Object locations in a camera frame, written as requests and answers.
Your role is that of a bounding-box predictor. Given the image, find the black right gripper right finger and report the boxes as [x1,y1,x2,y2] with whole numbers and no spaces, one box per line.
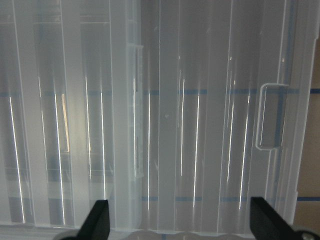
[249,197,320,240]

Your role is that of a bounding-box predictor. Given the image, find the clear plastic box lid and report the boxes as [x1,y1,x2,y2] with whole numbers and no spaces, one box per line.
[0,0,320,240]

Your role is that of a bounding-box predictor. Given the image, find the clear plastic storage box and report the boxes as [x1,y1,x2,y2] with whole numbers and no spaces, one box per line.
[0,0,143,230]

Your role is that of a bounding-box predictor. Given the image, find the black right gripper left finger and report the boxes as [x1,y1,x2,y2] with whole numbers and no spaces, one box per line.
[59,199,111,240]

